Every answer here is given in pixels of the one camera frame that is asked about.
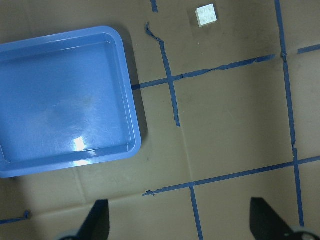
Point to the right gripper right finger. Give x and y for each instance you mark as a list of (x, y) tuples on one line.
[(265, 223)]

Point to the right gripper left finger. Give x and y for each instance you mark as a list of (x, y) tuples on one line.
[(97, 224)]

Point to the white block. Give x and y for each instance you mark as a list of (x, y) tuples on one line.
[(206, 15)]

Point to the brown paper table cover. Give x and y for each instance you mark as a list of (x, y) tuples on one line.
[(192, 181)]

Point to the blue plastic tray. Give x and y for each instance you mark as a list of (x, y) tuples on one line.
[(66, 101)]

